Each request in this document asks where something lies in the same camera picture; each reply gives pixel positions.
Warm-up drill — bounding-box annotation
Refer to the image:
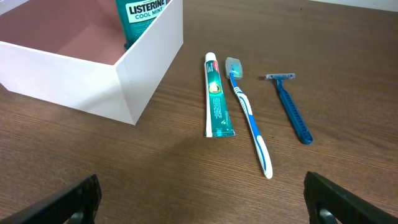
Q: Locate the green toothpaste tube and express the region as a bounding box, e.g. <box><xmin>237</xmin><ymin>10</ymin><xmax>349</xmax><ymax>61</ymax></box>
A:
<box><xmin>204</xmin><ymin>52</ymin><xmax>235</xmax><ymax>138</ymax></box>

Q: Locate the white box pink interior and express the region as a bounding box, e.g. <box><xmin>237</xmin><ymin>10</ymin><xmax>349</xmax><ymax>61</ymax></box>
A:
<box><xmin>1</xmin><ymin>0</ymin><xmax>183</xmax><ymax>124</ymax></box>

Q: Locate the blue disposable razor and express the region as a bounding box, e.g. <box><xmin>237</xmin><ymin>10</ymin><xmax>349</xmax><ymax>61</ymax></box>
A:
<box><xmin>265</xmin><ymin>73</ymin><xmax>313</xmax><ymax>145</ymax></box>

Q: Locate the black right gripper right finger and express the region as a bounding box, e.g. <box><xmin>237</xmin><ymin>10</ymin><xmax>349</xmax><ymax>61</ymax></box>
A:
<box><xmin>303</xmin><ymin>171</ymin><xmax>397</xmax><ymax>224</ymax></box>

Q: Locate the green Listerine mouthwash bottle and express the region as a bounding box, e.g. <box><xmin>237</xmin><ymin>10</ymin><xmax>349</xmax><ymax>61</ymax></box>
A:
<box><xmin>116</xmin><ymin>0</ymin><xmax>168</xmax><ymax>50</ymax></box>

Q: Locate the blue white toothbrush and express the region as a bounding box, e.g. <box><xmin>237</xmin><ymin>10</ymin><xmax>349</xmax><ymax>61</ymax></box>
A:
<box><xmin>225</xmin><ymin>57</ymin><xmax>273</xmax><ymax>179</ymax></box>

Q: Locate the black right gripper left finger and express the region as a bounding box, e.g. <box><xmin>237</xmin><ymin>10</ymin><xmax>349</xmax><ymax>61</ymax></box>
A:
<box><xmin>1</xmin><ymin>174</ymin><xmax>102</xmax><ymax>224</ymax></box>

